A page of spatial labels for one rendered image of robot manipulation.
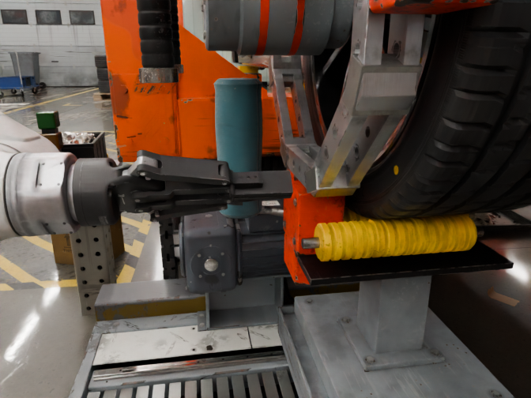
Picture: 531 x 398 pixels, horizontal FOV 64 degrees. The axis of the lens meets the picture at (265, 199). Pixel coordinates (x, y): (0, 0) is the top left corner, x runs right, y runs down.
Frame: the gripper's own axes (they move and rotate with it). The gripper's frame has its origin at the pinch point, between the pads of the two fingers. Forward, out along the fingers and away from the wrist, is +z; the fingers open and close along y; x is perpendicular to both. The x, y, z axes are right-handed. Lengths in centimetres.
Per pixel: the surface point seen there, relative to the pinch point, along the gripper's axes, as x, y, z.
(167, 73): 10.6, 7.2, -10.2
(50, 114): 42, -39, -40
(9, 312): 14, -104, -69
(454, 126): -0.1, 11.0, 18.6
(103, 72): 596, -610, -177
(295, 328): -7, -62, 15
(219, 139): 22.1, -22.1, -3.1
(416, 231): -2.1, -12.6, 24.9
